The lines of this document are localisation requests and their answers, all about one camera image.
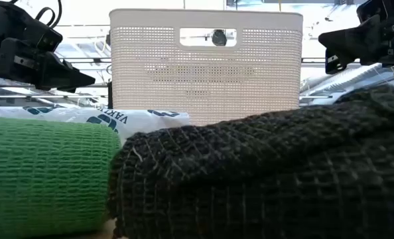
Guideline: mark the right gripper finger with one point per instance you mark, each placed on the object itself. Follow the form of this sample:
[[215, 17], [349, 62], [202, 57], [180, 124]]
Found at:
[[334, 63], [356, 41]]

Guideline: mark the white printed gauze package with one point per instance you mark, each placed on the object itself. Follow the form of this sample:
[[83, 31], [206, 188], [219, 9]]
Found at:
[[140, 121]]

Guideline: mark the green bandage roll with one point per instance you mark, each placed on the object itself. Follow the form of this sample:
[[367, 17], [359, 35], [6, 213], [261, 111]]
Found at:
[[44, 176]]

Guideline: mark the black bandage roll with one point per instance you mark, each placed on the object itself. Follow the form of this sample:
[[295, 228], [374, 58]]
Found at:
[[266, 172]]

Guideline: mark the white perforated plastic basket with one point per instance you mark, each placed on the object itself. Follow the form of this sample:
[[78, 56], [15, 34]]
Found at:
[[207, 83]]

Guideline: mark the black round knob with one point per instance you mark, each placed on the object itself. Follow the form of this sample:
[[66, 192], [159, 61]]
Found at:
[[219, 38]]

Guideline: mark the black aluminium table frame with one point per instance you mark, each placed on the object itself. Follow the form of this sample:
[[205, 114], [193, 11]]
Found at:
[[109, 94]]

